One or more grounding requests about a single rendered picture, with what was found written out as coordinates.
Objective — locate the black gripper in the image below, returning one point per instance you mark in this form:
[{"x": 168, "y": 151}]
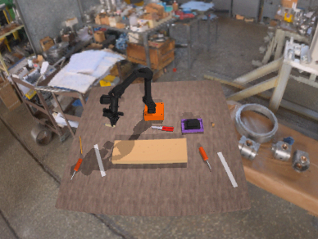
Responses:
[{"x": 113, "y": 115}]

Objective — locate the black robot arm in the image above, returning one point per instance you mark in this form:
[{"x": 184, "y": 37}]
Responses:
[{"x": 119, "y": 89}]

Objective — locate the tan flat panel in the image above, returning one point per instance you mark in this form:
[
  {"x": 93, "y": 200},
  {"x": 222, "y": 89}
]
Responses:
[{"x": 160, "y": 151}]

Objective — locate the orange-handled awl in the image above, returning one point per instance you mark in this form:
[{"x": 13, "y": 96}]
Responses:
[
  {"x": 204, "y": 154},
  {"x": 78, "y": 164}
]

